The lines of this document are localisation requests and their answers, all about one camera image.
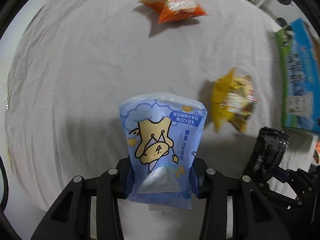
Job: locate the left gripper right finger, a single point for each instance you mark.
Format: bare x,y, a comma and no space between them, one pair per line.
233,204

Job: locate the orange panda snack bag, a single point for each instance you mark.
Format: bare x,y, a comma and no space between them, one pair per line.
171,11

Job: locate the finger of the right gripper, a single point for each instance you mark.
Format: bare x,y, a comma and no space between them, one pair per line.
304,184

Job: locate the white table cloth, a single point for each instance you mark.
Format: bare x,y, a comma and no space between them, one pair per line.
78,60

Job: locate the blue green cardboard box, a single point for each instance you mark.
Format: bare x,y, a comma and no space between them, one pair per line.
299,62

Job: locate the yellow snack bag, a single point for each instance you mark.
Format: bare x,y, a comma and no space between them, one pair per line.
232,100

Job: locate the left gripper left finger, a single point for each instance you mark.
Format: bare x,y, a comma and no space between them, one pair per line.
69,216

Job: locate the light blue tissue pack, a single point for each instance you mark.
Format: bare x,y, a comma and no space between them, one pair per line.
163,132

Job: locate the black snack packet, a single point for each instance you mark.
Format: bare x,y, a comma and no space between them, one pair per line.
268,152

